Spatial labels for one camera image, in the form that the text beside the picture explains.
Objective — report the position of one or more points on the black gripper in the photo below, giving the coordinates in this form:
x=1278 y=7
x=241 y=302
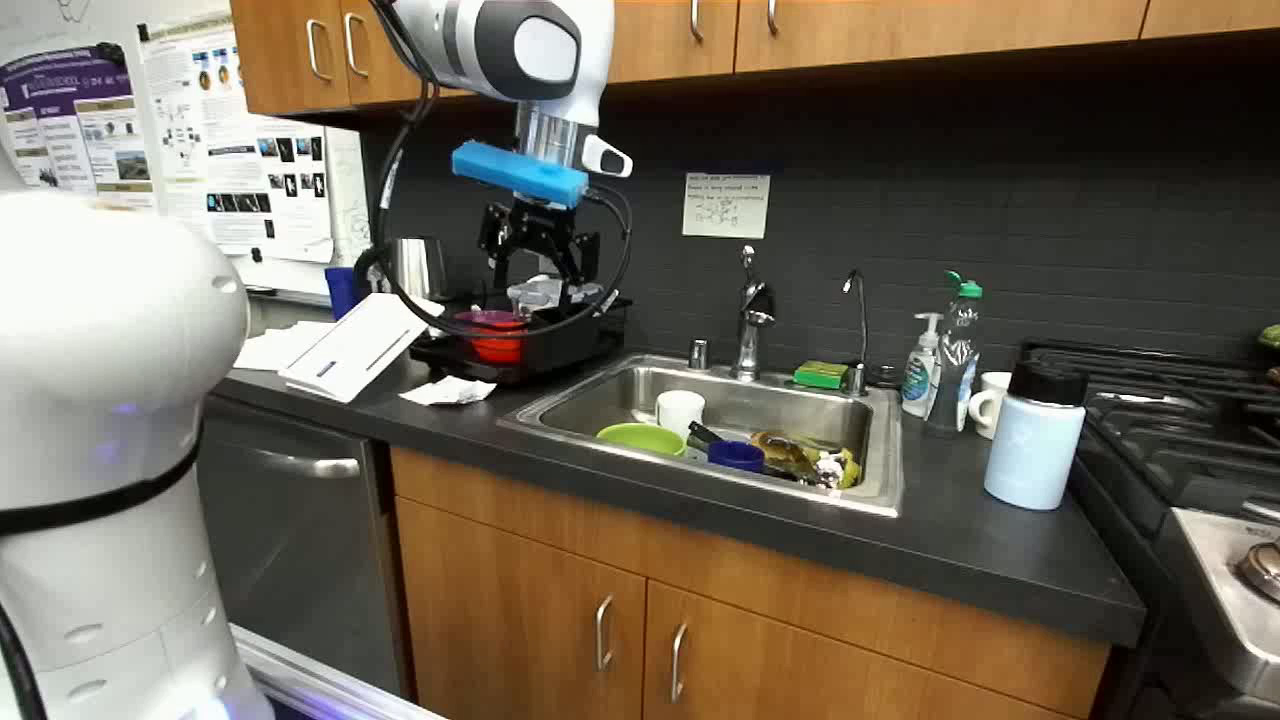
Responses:
x=541 y=226

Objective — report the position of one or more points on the white cup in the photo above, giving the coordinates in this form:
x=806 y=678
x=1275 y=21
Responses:
x=681 y=409

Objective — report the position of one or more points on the green plate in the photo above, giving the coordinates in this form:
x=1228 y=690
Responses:
x=641 y=438

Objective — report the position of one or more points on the chrome kitchen faucet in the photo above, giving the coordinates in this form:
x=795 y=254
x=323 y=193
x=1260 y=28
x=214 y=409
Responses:
x=751 y=340

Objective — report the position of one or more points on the green sponge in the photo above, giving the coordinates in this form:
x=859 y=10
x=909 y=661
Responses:
x=823 y=378

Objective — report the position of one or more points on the clear hand soap bottle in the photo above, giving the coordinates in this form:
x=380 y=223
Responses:
x=923 y=383

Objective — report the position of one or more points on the stainless steel dishwasher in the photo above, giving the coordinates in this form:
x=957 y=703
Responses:
x=305 y=561

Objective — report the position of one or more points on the small green object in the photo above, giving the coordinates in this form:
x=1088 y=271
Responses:
x=1271 y=338

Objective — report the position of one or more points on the white plastic box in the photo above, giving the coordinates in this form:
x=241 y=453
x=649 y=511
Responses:
x=267 y=348

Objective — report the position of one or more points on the black dish rack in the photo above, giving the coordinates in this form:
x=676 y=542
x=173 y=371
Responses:
x=573 y=344

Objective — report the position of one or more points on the blue dish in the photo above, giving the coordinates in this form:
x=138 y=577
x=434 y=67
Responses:
x=736 y=458

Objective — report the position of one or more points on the green capped dish soap bottle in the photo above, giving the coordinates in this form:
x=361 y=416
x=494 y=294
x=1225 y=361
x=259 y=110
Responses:
x=957 y=366

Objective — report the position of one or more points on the slim chrome tap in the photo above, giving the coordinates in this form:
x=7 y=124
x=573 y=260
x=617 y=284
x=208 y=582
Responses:
x=860 y=334

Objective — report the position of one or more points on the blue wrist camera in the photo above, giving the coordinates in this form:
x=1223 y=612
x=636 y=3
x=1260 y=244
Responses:
x=520 y=171

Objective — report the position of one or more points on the small chrome sink knob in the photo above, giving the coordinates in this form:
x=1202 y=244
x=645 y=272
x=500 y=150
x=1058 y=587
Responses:
x=696 y=352

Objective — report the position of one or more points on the stainless steel sink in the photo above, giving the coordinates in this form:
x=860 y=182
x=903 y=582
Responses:
x=785 y=406

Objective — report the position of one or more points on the wooden lower cabinet door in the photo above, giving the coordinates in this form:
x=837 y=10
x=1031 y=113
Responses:
x=800 y=683
x=505 y=626

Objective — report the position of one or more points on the white plastic rack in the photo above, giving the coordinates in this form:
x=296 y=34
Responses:
x=350 y=348

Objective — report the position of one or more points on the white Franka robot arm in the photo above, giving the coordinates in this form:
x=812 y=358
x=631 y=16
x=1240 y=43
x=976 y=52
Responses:
x=105 y=402

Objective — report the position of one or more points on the black gas stove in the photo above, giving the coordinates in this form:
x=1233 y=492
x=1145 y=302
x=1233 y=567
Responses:
x=1174 y=441

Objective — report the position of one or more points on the white ceramic mug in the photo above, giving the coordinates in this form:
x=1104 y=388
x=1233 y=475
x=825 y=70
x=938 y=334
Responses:
x=990 y=402

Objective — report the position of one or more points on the wooden cabinet door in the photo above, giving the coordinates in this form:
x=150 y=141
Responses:
x=935 y=25
x=800 y=683
x=1212 y=12
x=272 y=52
x=652 y=43
x=365 y=83
x=505 y=626

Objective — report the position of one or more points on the wooden upper cabinet door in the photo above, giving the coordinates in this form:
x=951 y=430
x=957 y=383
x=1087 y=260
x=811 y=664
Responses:
x=1212 y=12
x=652 y=43
x=935 y=25
x=272 y=52
x=365 y=83

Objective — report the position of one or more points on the white robot base platform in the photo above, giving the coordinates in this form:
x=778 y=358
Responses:
x=323 y=683

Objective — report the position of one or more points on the purple wall poster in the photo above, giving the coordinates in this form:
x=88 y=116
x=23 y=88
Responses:
x=67 y=122

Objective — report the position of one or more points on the white wall poster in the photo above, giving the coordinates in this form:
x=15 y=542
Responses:
x=255 y=201

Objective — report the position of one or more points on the pale blue canister black lid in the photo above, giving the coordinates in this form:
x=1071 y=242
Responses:
x=1035 y=453

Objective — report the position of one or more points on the dishes in sink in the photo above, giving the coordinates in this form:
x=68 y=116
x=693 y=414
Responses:
x=812 y=463

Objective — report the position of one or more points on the white wall sign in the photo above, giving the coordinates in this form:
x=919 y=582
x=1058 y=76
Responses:
x=724 y=204

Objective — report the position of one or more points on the red bowl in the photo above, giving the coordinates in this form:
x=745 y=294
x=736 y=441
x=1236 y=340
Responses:
x=498 y=344

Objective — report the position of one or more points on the steel kettle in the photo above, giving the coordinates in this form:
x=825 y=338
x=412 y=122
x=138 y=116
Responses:
x=412 y=264

